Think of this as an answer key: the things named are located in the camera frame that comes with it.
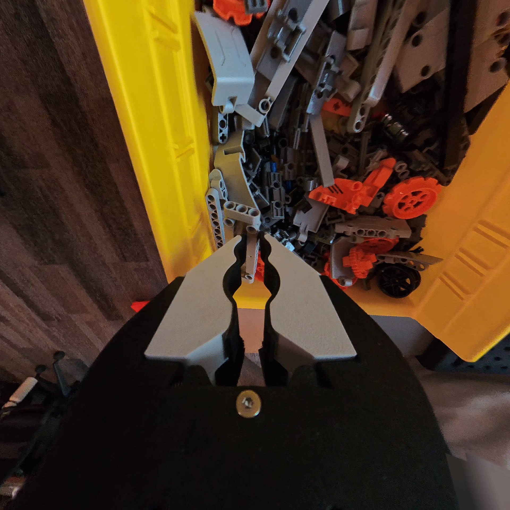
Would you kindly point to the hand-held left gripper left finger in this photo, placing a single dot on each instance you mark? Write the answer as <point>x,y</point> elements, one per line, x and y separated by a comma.
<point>191,314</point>

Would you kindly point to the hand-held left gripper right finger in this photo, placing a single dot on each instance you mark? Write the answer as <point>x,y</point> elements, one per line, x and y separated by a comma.
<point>310,314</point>

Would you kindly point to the thin light grey toy beam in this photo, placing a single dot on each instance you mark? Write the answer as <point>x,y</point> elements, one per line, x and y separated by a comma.
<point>251,259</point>

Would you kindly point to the pile of toy building parts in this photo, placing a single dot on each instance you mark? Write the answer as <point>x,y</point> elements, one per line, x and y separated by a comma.
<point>318,119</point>

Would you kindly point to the yellow plastic bin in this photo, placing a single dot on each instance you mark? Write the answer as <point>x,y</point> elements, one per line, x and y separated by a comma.
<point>151,119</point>

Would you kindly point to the orange toy gear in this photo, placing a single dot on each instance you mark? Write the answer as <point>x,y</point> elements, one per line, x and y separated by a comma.
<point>358,263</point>

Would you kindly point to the black toy wheel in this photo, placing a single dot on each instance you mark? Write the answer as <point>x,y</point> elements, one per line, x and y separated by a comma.
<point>398,281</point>

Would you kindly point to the orange toy panel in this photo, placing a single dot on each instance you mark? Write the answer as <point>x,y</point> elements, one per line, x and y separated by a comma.
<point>338,195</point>

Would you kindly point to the orange toy wheel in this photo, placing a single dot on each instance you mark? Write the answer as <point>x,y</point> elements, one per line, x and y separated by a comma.
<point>392,195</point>
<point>227,8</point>

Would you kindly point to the black studded foam mat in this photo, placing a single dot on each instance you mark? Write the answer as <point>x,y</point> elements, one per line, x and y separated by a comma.
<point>490,360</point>

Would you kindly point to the light grey curved toy panel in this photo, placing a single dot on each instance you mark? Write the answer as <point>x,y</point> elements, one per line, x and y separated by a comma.
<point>227,59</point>

